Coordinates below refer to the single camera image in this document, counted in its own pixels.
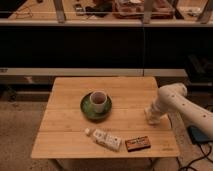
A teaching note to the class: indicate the white ceramic cup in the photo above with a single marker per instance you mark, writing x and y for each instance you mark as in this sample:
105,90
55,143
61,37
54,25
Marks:
98,100

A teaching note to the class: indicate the eyeglasses on shelf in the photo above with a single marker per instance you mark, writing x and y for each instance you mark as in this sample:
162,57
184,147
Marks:
23,15

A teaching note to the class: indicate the white tube with label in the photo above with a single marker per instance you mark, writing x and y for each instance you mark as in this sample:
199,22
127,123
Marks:
104,139

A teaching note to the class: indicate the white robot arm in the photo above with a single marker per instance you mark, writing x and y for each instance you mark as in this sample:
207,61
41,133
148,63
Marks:
173,97

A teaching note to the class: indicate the green plate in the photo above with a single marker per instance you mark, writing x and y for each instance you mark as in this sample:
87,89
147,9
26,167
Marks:
89,112

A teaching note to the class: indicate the brown rectangular box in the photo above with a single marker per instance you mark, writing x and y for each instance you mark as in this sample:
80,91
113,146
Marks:
138,143

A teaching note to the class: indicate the black device on shelf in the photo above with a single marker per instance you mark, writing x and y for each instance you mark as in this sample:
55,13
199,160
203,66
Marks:
99,10

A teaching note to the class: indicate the white sponge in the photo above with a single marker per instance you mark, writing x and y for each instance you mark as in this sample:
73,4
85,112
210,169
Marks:
153,118

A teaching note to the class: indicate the red tray on shelf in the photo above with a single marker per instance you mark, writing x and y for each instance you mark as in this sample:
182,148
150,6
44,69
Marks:
135,9

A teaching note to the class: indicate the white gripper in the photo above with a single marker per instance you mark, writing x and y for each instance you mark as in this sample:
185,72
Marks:
158,106

